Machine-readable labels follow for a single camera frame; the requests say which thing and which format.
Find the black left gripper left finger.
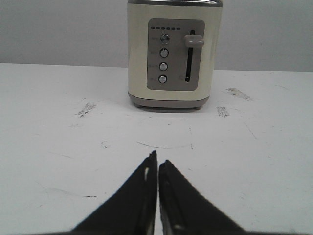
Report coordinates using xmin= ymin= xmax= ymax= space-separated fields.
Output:
xmin=71 ymin=150 xmax=157 ymax=235

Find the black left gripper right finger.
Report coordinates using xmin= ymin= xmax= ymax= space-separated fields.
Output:
xmin=158 ymin=160 xmax=246 ymax=235

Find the cream two-slot toaster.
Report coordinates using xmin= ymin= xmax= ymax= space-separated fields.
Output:
xmin=127 ymin=0 xmax=223 ymax=108

